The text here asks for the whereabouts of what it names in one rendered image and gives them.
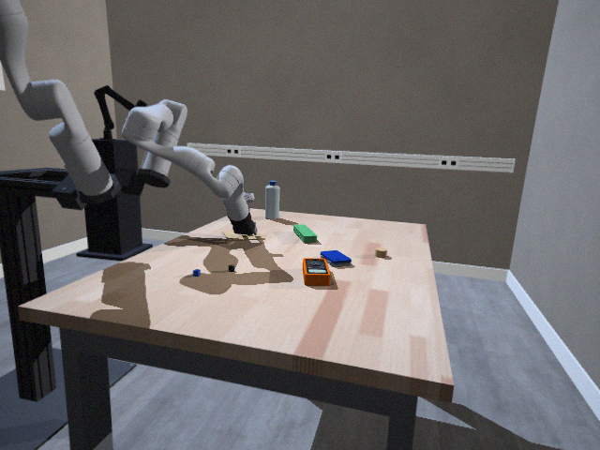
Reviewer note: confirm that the tan square mat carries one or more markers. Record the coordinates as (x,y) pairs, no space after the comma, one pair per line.
(231,236)

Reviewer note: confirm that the orange digital multimeter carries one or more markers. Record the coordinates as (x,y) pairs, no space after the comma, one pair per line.
(316,272)

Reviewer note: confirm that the green rectangular box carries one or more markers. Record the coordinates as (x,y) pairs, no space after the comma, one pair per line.
(305,233)

